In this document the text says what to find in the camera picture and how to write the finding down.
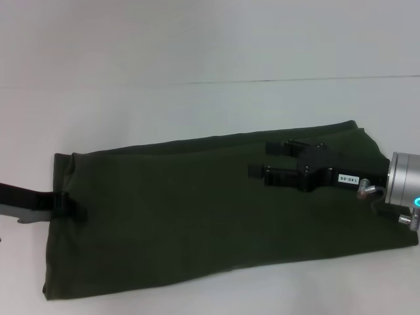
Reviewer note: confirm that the dark green FREE t-shirt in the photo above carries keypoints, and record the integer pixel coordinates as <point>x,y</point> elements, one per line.
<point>197,213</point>

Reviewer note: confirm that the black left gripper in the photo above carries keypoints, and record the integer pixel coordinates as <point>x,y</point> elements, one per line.
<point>26,203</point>

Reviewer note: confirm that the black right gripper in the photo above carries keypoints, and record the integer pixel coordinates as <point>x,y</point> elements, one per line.
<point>328,167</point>

